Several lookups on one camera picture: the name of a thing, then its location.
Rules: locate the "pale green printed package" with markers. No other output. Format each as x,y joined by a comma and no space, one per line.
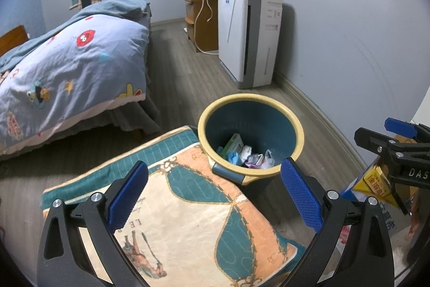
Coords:
233,143

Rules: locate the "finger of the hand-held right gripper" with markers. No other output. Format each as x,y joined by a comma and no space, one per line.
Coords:
401,128
373,139

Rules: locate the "blue face mask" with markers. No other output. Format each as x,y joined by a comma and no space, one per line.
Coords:
231,158

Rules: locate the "blue bin with yellow rim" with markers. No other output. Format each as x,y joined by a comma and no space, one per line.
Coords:
262,125

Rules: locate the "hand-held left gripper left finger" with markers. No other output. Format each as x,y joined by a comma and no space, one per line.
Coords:
129,198

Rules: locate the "blue printed duvet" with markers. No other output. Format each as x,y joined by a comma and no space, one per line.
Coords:
77,71

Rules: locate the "wooden cabinet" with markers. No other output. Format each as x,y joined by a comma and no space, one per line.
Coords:
206,28

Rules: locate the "white plastic bag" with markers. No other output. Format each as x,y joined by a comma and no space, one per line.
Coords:
246,151

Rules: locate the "yellow box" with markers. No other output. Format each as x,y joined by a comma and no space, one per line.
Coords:
373,182

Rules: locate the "blue and white box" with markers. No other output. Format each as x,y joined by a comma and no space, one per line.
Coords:
389,223

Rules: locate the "printed teal and orange mat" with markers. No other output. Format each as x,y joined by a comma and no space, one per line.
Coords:
188,216

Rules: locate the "wooden bed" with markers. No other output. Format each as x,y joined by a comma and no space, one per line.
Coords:
147,78

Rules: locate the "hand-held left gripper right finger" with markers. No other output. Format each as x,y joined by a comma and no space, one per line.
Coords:
300,198

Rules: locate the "white air purifier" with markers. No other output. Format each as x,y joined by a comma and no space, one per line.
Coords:
235,34

